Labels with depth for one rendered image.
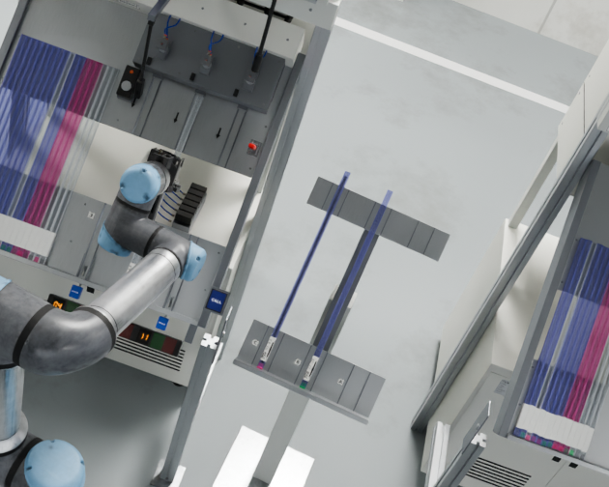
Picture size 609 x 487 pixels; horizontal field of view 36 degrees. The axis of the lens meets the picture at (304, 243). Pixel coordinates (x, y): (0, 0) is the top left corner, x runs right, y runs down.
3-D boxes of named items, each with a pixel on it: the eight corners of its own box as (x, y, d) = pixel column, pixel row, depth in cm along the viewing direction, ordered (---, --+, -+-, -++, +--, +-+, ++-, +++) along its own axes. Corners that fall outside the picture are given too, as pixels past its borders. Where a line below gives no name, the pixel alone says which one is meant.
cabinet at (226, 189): (190, 401, 296) (232, 270, 254) (-18, 326, 295) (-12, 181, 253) (246, 267, 344) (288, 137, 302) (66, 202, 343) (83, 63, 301)
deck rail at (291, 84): (206, 328, 230) (204, 329, 224) (198, 325, 230) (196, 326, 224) (304, 61, 236) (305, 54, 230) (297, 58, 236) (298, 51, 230)
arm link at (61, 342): (83, 362, 149) (216, 237, 190) (25, 329, 150) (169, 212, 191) (69, 413, 155) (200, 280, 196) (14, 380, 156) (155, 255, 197)
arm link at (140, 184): (109, 196, 186) (127, 157, 184) (122, 190, 196) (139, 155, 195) (145, 214, 186) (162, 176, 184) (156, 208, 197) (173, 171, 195)
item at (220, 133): (252, 180, 233) (251, 177, 228) (1, 89, 232) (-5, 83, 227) (297, 58, 235) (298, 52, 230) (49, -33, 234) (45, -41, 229)
